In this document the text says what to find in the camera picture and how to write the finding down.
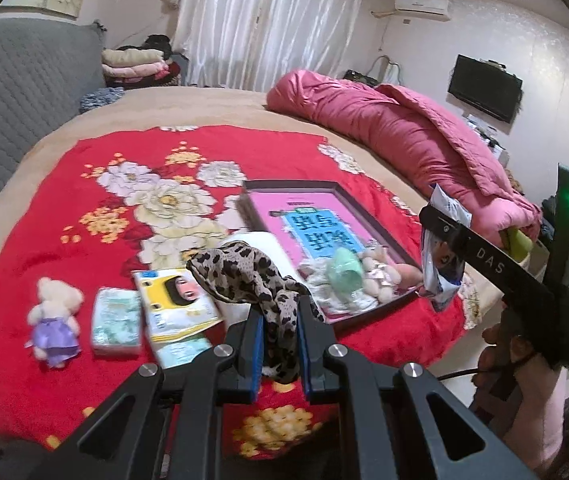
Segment blue grey patterned cloth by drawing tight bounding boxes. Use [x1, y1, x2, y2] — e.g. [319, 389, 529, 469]
[79, 87, 126, 114]

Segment pale shiny tissue pack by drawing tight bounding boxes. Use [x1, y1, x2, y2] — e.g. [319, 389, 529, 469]
[154, 335, 212, 371]

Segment beige bear plush purple dress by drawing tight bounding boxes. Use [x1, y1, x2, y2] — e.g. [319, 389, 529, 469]
[25, 276, 85, 368]

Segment peach soft ball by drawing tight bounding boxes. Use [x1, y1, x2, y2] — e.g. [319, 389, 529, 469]
[397, 262, 424, 286]

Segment leopard print scarf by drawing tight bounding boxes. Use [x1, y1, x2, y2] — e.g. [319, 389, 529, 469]
[186, 241, 326, 382]

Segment black cable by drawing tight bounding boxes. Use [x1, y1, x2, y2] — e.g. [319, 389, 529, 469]
[437, 367, 485, 382]

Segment thick green tissue pack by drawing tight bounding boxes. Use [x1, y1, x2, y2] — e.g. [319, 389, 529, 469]
[90, 287, 144, 358]

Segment black wall television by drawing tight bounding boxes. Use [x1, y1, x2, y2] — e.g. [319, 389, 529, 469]
[447, 54, 524, 123]

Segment folded beige pink clothes pile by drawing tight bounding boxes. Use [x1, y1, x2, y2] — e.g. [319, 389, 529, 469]
[102, 46, 185, 86]

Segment white wall cable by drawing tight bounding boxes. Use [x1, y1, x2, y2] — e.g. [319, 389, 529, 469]
[368, 55, 405, 83]

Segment beige bear plush pink dress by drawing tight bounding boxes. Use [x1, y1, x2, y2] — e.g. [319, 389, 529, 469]
[359, 242, 402, 303]

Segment small black case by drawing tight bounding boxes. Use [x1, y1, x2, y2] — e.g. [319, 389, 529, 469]
[343, 69, 380, 86]

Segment grey quilted headboard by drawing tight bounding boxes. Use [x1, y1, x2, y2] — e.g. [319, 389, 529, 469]
[0, 17, 108, 233]

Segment white tv shelf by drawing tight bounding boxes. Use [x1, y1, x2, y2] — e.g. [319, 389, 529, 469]
[464, 112, 510, 166]

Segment beige bed sheet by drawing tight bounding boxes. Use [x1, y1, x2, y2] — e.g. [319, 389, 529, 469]
[0, 85, 530, 461]

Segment dark folded clothes stack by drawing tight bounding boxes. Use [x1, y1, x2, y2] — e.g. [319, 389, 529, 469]
[539, 197, 560, 246]

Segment person's right forearm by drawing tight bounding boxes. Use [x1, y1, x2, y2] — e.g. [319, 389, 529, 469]
[494, 365, 569, 480]

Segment white air conditioner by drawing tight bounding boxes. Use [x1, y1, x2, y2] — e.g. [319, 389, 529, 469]
[394, 0, 452, 22]

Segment black bag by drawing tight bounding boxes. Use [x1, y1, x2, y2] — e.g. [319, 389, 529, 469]
[143, 34, 174, 56]

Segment white curtain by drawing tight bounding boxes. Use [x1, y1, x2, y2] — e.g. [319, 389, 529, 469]
[172, 0, 370, 93]

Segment blue white wipes packet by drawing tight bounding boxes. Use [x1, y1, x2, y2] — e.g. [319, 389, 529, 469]
[420, 183, 473, 312]

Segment shallow brown cardboard box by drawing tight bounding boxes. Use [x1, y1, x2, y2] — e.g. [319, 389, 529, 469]
[240, 180, 425, 331]

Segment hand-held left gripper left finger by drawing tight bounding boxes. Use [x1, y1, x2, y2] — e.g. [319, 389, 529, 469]
[17, 305, 265, 480]

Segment yellow white mask packet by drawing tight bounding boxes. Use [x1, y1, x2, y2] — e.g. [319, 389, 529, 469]
[132, 267, 224, 346]

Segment white toilet paper roll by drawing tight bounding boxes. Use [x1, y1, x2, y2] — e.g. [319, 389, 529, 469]
[222, 230, 297, 321]

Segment pink and blue book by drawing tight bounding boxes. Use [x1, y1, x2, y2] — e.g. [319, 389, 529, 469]
[249, 191, 405, 281]

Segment red floral blanket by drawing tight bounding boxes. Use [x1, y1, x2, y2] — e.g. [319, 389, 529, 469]
[0, 125, 467, 461]

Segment green pillow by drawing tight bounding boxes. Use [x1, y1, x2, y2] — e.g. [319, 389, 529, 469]
[507, 227, 535, 258]

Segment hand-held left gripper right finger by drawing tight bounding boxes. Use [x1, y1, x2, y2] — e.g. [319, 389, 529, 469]
[297, 296, 540, 480]

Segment person's right hand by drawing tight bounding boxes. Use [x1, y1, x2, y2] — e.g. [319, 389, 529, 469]
[479, 322, 540, 403]

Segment pink quilt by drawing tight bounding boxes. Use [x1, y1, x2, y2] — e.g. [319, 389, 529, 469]
[266, 70, 542, 241]

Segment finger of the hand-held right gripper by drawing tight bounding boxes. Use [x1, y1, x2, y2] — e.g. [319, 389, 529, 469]
[419, 205, 547, 296]

